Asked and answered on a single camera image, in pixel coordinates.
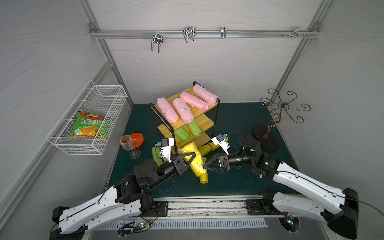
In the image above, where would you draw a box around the yellow roll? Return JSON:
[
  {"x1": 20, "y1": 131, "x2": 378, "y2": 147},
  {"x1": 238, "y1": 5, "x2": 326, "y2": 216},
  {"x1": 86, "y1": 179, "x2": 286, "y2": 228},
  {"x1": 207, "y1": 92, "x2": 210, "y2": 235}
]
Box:
[
  {"x1": 209, "y1": 140, "x2": 230, "y2": 151},
  {"x1": 199, "y1": 172, "x2": 209, "y2": 185},
  {"x1": 178, "y1": 142, "x2": 208, "y2": 177}
]

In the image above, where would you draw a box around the green roll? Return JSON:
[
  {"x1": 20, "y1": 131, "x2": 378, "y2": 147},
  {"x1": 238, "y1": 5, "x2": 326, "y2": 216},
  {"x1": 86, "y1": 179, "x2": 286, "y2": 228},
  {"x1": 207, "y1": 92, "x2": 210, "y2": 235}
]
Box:
[
  {"x1": 175, "y1": 128, "x2": 190, "y2": 142},
  {"x1": 152, "y1": 147, "x2": 164, "y2": 166},
  {"x1": 187, "y1": 120, "x2": 203, "y2": 138}
]

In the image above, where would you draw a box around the green roll front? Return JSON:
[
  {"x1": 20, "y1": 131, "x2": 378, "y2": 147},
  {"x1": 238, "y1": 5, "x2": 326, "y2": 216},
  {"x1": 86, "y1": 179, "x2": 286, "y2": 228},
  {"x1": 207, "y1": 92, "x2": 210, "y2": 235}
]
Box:
[{"x1": 187, "y1": 120, "x2": 203, "y2": 138}]

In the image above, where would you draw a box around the pink roll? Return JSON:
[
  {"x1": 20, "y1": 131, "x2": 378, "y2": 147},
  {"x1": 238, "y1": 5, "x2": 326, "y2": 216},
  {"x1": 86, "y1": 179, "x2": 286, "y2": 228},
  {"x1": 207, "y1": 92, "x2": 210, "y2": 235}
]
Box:
[
  {"x1": 193, "y1": 85, "x2": 218, "y2": 106},
  {"x1": 173, "y1": 98, "x2": 195, "y2": 124},
  {"x1": 157, "y1": 98, "x2": 179, "y2": 124},
  {"x1": 180, "y1": 92, "x2": 209, "y2": 112}
]

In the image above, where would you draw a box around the pink roll front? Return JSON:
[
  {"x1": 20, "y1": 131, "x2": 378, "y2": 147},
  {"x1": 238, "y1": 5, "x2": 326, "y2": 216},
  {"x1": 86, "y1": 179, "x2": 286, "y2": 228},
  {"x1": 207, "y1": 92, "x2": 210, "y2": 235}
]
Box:
[{"x1": 193, "y1": 85, "x2": 218, "y2": 106}]

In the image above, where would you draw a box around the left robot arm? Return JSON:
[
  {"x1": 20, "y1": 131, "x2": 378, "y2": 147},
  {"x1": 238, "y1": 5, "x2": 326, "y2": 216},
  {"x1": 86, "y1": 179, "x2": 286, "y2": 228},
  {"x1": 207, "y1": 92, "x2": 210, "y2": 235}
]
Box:
[{"x1": 50, "y1": 152, "x2": 199, "y2": 240}]

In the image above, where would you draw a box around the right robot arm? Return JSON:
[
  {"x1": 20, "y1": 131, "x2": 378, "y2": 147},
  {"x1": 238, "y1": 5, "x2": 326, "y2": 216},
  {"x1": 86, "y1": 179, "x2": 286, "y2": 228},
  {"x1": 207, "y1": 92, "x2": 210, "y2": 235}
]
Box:
[{"x1": 204, "y1": 134, "x2": 360, "y2": 240}]

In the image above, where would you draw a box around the wooden three-tier shelf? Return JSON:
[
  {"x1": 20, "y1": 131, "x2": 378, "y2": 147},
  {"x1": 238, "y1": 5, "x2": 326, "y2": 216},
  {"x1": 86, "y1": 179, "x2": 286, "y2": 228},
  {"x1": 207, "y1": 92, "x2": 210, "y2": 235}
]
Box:
[{"x1": 150, "y1": 82, "x2": 220, "y2": 153}]

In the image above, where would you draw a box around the yellow roll lying diagonal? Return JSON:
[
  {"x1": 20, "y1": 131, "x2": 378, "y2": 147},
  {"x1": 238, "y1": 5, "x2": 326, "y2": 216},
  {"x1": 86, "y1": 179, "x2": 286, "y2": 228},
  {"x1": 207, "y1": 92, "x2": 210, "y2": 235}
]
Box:
[{"x1": 199, "y1": 144, "x2": 212, "y2": 157}]

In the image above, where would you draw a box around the orange plastic bowl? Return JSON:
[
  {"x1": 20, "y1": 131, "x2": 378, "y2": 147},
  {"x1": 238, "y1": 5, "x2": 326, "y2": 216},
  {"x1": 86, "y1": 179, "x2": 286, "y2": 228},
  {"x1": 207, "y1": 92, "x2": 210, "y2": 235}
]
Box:
[{"x1": 130, "y1": 133, "x2": 144, "y2": 149}]

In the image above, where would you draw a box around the clear plastic goblet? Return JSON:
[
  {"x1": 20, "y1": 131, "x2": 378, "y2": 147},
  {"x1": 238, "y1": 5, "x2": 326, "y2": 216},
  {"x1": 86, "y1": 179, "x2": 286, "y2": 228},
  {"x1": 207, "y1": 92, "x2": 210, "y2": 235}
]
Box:
[{"x1": 120, "y1": 135, "x2": 141, "y2": 159}]

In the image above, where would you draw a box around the green snack bag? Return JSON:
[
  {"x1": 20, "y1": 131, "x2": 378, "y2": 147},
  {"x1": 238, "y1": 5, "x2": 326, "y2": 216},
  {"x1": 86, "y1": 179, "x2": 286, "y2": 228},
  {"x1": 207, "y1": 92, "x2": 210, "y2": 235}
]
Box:
[{"x1": 71, "y1": 109, "x2": 110, "y2": 140}]

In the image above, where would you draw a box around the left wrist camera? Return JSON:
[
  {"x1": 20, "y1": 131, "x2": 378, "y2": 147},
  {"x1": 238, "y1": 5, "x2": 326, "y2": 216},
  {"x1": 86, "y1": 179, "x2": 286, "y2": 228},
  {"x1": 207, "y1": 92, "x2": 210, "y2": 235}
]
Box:
[{"x1": 155, "y1": 138, "x2": 175, "y2": 163}]

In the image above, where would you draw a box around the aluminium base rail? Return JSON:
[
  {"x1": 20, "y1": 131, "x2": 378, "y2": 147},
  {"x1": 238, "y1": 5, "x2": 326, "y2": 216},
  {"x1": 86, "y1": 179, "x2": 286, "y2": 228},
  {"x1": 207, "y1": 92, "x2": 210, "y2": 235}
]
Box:
[{"x1": 85, "y1": 193, "x2": 331, "y2": 221}]

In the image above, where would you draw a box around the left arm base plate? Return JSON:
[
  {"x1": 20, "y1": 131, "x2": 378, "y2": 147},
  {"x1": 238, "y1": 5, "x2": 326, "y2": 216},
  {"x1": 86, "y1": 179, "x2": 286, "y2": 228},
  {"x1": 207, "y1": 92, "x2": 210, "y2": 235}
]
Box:
[{"x1": 149, "y1": 201, "x2": 169, "y2": 218}]

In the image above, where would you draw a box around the copper wire jewelry stand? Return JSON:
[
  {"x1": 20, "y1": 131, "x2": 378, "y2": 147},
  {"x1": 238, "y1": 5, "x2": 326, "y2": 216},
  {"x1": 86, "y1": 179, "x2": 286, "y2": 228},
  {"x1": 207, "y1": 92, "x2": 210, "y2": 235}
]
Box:
[{"x1": 253, "y1": 88, "x2": 312, "y2": 152}]

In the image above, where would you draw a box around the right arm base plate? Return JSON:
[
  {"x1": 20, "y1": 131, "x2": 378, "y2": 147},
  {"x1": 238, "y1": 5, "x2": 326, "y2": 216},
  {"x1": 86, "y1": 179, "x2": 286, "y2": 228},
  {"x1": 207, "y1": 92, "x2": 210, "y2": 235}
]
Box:
[{"x1": 244, "y1": 200, "x2": 271, "y2": 216}]

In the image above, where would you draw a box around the white wire basket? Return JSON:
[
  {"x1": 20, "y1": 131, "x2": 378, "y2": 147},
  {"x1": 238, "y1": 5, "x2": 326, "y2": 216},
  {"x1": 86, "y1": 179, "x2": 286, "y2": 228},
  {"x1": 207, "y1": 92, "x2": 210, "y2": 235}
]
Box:
[{"x1": 46, "y1": 80, "x2": 128, "y2": 155}]

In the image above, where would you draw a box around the aluminium top rail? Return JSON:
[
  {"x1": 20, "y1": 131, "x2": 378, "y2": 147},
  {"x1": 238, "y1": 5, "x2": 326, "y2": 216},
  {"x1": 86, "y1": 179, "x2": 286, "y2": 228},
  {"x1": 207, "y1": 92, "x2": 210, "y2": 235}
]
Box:
[{"x1": 90, "y1": 27, "x2": 320, "y2": 40}]

